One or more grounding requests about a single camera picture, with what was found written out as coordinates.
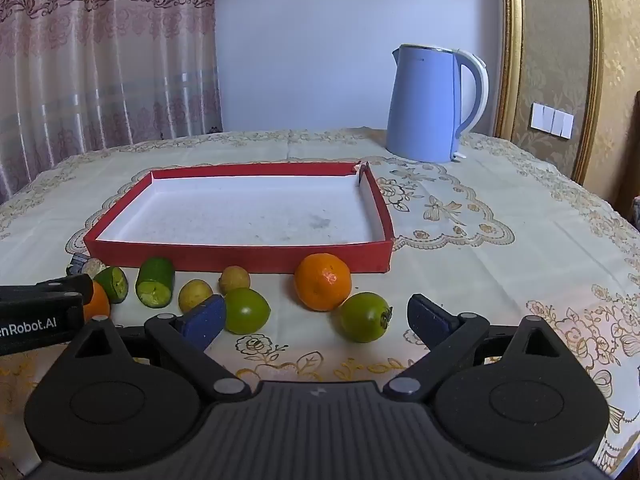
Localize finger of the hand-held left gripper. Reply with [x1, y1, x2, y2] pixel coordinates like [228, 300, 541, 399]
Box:
[0, 275, 95, 305]

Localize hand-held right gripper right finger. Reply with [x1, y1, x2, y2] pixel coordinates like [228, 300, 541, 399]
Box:
[382, 293, 572, 403]

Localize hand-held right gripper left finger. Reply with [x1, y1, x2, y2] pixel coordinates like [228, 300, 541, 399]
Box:
[65, 294, 252, 403]

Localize small yellow round fruit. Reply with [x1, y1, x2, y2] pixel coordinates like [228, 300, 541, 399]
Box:
[178, 279, 214, 314]
[218, 266, 251, 295]

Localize small orange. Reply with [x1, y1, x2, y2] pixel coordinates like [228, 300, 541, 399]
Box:
[82, 281, 111, 323]

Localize green round fruit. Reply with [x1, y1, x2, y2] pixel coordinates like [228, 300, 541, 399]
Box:
[337, 292, 393, 344]
[224, 288, 272, 335]

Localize short green cucumber piece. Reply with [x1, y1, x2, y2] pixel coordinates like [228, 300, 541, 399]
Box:
[93, 266, 130, 305]

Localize long green cucumber piece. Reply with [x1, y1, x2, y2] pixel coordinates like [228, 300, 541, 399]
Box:
[135, 257, 176, 309]

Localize red shallow cardboard box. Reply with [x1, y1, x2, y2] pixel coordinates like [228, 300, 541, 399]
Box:
[82, 161, 396, 273]

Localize large orange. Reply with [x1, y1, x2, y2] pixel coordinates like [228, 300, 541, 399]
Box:
[294, 253, 353, 311]

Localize cream embroidered tablecloth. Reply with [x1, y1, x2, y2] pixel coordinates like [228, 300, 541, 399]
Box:
[0, 127, 640, 480]

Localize blue electric kettle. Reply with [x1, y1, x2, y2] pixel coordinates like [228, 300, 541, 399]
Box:
[385, 44, 490, 164]

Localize pink patterned curtain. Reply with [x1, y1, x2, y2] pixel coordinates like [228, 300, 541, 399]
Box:
[0, 0, 224, 202]

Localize white wall switch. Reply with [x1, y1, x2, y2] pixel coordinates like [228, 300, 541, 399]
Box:
[529, 102, 575, 139]

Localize gold wall moulding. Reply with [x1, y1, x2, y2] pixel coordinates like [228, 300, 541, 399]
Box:
[492, 0, 527, 141]
[571, 0, 607, 184]

